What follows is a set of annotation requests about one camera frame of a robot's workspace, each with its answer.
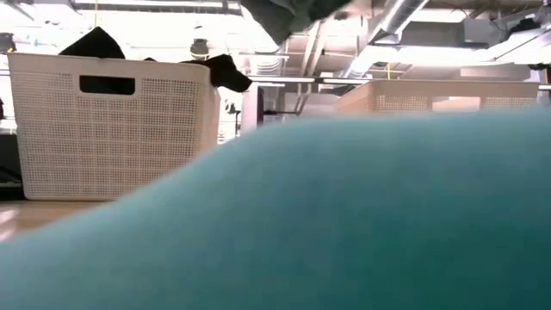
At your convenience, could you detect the teal garment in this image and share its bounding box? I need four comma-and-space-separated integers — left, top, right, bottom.
0, 106, 551, 310

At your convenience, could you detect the white perforated laundry basket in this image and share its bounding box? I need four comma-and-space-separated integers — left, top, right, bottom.
332, 78, 542, 116
7, 52, 222, 202

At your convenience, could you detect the silver ceiling duct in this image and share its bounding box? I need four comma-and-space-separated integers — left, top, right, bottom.
342, 0, 431, 79

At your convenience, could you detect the black garment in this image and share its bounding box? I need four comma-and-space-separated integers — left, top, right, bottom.
59, 26, 253, 94

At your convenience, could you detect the white pillar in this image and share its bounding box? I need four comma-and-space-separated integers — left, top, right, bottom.
239, 83, 260, 135

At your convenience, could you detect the grey-blue garment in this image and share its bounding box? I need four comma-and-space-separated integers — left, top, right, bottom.
238, 0, 352, 46

